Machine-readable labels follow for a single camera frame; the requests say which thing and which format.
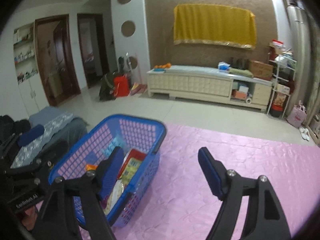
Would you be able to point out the orange printed box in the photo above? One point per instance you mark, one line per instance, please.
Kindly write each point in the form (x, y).
(280, 100)

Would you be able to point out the dark wooden door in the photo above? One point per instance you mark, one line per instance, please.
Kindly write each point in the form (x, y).
(55, 60)

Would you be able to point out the row of dark bottles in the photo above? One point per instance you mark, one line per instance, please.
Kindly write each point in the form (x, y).
(237, 62)

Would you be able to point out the pink bag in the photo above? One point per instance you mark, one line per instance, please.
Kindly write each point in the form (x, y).
(297, 118)

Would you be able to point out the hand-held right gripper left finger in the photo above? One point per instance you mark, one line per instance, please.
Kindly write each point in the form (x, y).
(110, 172)

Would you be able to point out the pink quilted tablecloth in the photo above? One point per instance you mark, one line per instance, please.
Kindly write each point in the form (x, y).
(175, 192)

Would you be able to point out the dark cloth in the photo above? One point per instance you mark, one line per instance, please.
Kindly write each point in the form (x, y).
(12, 125)

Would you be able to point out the dark bag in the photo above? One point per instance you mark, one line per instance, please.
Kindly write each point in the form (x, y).
(106, 87)

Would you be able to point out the blue plastic basket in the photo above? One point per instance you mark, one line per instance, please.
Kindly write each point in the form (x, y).
(140, 119)

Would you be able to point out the cream television cabinet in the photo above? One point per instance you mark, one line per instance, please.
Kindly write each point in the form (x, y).
(187, 85)

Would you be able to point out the silver tower air conditioner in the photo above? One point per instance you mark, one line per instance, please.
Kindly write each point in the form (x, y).
(297, 30)

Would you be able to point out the white wall shelf cabinet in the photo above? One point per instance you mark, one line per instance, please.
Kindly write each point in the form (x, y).
(30, 95)

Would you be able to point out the pink broom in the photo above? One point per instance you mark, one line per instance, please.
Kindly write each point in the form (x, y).
(136, 88)

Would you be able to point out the orange sausage snack packet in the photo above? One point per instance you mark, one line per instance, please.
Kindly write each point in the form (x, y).
(91, 167)

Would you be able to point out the round brown wall plaque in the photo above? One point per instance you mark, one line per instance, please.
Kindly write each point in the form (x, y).
(134, 62)
(128, 28)

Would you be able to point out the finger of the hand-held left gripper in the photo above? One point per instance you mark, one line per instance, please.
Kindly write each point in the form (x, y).
(50, 152)
(30, 133)

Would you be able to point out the dark wooden door frame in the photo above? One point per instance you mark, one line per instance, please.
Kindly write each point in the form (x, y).
(90, 15)

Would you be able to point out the plate of oranges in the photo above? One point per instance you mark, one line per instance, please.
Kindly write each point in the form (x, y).
(161, 67)

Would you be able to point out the red bag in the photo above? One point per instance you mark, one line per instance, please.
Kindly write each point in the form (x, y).
(121, 86)

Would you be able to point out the blue tissue box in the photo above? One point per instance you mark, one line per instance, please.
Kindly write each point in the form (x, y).
(223, 66)

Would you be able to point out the yellow cloth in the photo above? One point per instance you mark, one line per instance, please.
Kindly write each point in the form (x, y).
(215, 25)

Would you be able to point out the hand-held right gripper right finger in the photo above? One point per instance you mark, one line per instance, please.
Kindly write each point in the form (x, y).
(212, 175)

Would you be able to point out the white storage rack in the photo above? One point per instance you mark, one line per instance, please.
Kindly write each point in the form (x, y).
(294, 80)

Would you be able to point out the grey chair cover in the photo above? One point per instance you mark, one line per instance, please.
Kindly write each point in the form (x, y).
(57, 120)

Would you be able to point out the cardboard box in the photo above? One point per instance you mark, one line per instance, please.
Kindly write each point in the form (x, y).
(260, 70)

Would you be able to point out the white slipper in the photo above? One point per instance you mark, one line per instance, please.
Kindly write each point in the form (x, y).
(306, 135)
(302, 131)

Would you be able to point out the white paper roll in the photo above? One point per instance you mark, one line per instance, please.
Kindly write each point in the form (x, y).
(248, 100)

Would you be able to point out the large red snack packet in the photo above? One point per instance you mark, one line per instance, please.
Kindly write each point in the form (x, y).
(135, 158)

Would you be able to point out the white mop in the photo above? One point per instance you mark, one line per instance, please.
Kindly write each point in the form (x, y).
(128, 62)

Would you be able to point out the green cushion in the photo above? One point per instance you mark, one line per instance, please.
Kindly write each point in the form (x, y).
(240, 72)

